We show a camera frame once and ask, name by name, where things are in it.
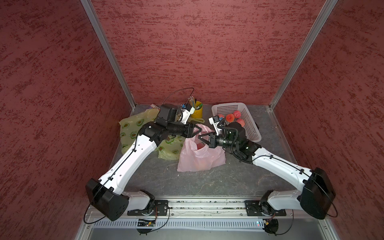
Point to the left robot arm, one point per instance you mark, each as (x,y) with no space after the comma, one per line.
(106,194)

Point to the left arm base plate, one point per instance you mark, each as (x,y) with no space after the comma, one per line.
(155,208)

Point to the pink plastic bag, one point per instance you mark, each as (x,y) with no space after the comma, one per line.
(193,160)

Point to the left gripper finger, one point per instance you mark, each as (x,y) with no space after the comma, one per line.
(197,129)
(191,135)

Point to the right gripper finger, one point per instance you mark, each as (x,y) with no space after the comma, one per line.
(204,137)
(201,144)

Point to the pencils in cup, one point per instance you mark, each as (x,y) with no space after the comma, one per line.
(194,103)

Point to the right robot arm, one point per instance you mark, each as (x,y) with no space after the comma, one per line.
(313,192)

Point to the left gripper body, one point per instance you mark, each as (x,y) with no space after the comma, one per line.
(177,128)

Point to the white plastic basket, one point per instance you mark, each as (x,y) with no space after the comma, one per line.
(252,131)

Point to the peach front orange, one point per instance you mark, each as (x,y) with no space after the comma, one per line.
(198,146)

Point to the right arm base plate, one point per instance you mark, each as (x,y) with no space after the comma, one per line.
(256,209)

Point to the yellow pencil cup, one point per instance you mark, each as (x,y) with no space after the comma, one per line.
(198,113)

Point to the green avocado print bag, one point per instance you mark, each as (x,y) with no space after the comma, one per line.
(169,149)

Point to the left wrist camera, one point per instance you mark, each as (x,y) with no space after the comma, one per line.
(186,112)

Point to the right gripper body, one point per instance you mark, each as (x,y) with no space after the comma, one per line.
(216,141)

